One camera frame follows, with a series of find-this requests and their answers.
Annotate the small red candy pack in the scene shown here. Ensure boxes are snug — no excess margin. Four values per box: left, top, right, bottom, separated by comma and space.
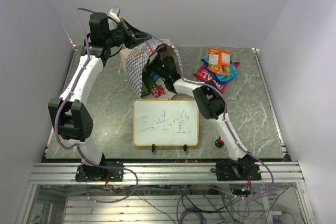
150, 85, 166, 98

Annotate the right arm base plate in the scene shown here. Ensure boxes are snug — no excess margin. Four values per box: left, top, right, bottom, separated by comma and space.
210, 161, 262, 181

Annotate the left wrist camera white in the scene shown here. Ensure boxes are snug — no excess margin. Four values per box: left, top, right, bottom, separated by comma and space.
108, 6, 120, 24

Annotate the green snack bag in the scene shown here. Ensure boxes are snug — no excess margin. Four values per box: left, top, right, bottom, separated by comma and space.
141, 77, 156, 97

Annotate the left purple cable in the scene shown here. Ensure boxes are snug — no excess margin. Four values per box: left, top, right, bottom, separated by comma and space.
52, 8, 139, 204

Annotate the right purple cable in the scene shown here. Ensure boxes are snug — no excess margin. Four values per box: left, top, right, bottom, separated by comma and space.
178, 48, 275, 200

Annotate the pink snack bag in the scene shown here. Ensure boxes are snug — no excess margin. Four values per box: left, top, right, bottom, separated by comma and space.
193, 64, 228, 93

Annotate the white board with yellow frame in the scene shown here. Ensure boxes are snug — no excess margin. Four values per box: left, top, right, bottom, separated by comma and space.
133, 99, 200, 146

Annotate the aluminium frame rail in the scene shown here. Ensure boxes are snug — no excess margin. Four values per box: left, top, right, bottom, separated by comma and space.
28, 162, 304, 185

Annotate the orange Fox's fruits candy bag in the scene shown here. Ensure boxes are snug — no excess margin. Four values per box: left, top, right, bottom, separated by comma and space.
207, 48, 231, 76

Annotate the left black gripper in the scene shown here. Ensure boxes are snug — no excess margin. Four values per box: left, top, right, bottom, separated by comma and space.
106, 19, 153, 50

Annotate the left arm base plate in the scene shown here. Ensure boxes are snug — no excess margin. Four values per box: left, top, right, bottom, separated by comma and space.
75, 162, 124, 182

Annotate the red emergency stop button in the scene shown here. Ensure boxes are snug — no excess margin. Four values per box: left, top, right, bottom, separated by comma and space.
215, 137, 224, 148

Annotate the blue checkered paper bag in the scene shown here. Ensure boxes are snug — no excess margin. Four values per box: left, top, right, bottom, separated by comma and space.
120, 34, 186, 98

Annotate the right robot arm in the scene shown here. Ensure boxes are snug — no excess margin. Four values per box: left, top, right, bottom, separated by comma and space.
145, 56, 258, 180

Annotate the purple cable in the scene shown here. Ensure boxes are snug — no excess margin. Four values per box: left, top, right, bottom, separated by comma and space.
178, 48, 275, 200
52, 8, 139, 204

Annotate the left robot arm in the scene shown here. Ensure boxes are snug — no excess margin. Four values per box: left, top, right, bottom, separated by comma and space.
48, 10, 151, 182

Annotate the blue white snack bag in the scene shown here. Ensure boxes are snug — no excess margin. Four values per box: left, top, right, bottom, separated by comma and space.
151, 73, 161, 82

